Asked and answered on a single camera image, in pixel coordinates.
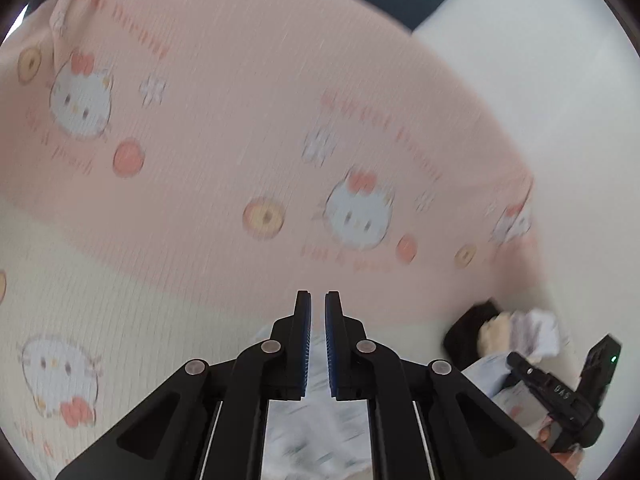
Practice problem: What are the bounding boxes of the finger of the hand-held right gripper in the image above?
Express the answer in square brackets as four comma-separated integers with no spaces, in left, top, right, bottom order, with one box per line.
[507,351,551,391]

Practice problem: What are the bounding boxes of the light blue cartoon pajama pants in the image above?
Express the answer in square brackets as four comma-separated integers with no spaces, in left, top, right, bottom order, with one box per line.
[252,325,551,480]

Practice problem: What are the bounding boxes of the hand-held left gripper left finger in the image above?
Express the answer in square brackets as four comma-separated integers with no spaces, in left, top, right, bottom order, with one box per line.
[57,290,313,480]

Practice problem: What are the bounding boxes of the pink cream cat printed blanket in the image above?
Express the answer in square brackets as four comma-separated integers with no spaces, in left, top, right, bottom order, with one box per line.
[0,0,566,480]

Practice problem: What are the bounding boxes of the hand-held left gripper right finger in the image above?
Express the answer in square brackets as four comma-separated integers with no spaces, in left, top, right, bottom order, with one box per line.
[324,290,576,480]

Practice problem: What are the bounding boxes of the folded black garment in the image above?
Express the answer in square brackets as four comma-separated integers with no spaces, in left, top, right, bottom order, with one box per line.
[444,300,501,361]

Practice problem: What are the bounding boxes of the folded pale blue garment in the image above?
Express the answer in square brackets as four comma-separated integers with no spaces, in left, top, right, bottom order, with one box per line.
[510,308,563,361]

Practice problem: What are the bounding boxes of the folded cream garment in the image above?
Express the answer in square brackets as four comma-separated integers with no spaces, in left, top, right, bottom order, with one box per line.
[477,312,516,356]

